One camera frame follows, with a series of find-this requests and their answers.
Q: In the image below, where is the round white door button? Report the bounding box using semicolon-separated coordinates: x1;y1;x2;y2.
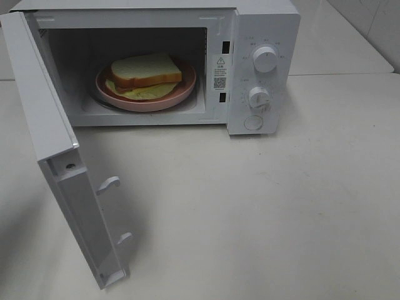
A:
244;116;263;131

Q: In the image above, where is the pink round plate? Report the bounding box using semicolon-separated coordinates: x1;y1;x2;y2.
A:
95;58;197;113

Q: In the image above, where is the bread and lettuce sandwich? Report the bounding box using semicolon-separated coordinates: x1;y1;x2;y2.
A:
106;53;183;100

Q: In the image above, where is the white microwave door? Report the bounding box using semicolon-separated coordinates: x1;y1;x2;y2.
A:
1;12;129;289

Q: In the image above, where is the lower white dial knob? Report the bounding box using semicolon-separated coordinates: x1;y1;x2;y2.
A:
248;87;270;109

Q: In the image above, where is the white dial knob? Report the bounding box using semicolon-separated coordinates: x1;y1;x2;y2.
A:
252;44;278;73
248;87;270;109

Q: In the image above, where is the white warning label sticker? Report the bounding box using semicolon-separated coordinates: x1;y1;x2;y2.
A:
212;54;229;91

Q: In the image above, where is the upper white dial knob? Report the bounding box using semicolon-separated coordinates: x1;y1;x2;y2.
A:
252;44;278;73

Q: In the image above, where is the glass microwave turntable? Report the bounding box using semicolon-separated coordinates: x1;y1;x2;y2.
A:
92;90;198;114

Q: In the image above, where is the white microwave oven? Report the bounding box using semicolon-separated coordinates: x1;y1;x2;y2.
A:
8;1;301;135

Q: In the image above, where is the white rear table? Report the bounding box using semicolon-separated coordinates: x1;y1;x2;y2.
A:
287;0;395;76

